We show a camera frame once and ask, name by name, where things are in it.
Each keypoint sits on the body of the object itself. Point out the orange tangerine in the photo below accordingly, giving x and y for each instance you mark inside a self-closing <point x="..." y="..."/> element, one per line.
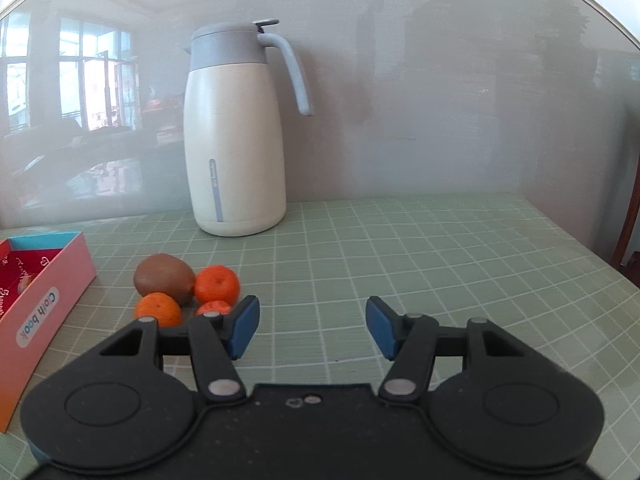
<point x="216" y="285"/>
<point x="157" y="307"/>

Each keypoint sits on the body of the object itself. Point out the small red-orange fruit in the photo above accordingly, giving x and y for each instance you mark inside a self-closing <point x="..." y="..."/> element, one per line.
<point x="215" y="306"/>

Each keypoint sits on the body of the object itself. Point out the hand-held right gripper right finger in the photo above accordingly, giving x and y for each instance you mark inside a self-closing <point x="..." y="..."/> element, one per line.
<point x="380" y="327"/>

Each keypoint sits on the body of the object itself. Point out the white thermos jug grey lid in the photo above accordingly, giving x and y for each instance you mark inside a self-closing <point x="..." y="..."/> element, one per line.
<point x="230" y="135"/>

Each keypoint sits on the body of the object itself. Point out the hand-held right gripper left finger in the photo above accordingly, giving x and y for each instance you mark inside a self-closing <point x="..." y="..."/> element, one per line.
<point x="242" y="327"/>

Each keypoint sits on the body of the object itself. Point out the brown wooden furniture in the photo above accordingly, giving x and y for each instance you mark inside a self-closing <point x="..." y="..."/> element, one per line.
<point x="631" y="240"/>

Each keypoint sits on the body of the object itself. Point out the brown kiwi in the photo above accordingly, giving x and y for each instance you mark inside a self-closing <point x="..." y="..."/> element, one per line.
<point x="162" y="275"/>

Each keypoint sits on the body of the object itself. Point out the colourful cardboard box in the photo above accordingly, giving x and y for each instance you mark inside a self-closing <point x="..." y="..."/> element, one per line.
<point x="50" y="290"/>

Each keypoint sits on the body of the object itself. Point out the green grid tablecloth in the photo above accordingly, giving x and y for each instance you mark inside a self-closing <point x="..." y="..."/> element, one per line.
<point x="400" y="260"/>

